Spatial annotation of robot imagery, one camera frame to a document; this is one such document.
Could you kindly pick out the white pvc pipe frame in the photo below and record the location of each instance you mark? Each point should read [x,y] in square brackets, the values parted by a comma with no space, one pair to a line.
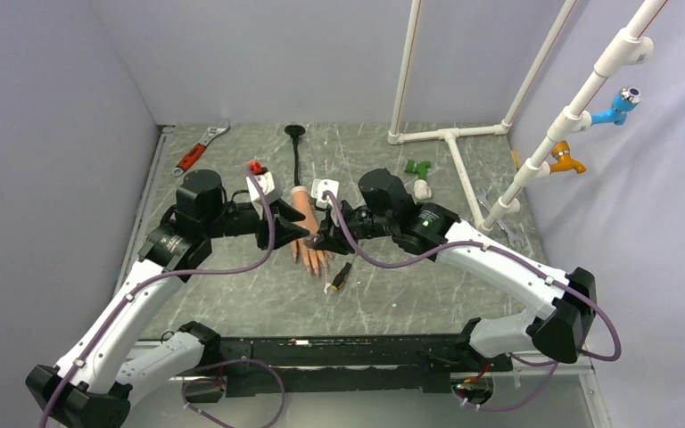
[589,52]

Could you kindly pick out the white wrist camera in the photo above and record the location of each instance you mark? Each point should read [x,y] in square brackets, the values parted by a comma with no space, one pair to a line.
[321,188]
[261,184]

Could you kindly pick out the near black yellow screwdriver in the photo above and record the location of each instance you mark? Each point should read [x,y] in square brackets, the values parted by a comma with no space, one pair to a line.
[340,278]

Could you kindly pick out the red adjustable wrench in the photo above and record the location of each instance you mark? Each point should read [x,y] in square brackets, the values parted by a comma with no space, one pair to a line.
[211,133]

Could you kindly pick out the glitter nail polish bottle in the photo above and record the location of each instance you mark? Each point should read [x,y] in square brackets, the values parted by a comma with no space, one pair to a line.
[311,240]

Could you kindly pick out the mannequin practice hand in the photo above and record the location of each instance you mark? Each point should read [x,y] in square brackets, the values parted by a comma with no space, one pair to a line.
[315,261]

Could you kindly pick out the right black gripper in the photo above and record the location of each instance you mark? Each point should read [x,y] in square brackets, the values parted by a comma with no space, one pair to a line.
[333,237]

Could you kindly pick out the silver open-end wrench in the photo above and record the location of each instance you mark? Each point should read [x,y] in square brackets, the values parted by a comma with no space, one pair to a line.
[515,240]

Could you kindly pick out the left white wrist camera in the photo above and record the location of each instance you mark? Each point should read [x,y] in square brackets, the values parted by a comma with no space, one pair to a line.
[261,184]

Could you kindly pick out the black hand stand stem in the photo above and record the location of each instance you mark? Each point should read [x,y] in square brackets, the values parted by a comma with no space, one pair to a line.
[295,132]

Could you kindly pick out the black base frame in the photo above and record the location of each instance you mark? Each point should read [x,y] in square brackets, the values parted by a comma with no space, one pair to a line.
[430,363]

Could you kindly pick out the orange faucet valve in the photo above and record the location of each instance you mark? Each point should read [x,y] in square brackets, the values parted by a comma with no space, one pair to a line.
[563,159]

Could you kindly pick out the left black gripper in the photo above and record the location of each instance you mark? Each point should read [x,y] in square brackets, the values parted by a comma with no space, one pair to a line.
[285,233]

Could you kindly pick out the blue faucet valve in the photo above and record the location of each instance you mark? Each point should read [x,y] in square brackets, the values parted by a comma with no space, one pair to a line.
[625,101]

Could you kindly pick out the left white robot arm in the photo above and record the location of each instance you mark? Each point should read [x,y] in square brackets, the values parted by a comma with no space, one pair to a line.
[96,383]

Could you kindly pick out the green valve pvc fitting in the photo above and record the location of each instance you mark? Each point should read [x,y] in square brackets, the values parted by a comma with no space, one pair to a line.
[421,189]

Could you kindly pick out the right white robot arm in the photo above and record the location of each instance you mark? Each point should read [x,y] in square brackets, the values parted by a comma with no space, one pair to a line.
[557,314]

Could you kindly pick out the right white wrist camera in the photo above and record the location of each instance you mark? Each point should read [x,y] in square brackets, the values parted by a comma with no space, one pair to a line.
[321,188]

